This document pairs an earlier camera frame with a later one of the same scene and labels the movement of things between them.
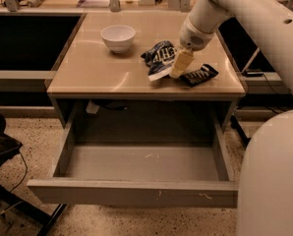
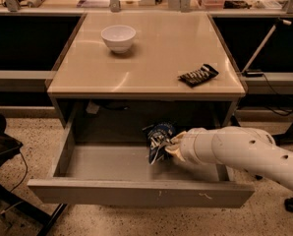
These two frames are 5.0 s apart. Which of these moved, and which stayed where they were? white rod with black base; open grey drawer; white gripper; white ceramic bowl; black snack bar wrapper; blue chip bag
Moved: white gripper; blue chip bag
Stayed: black snack bar wrapper; open grey drawer; white rod with black base; white ceramic bowl
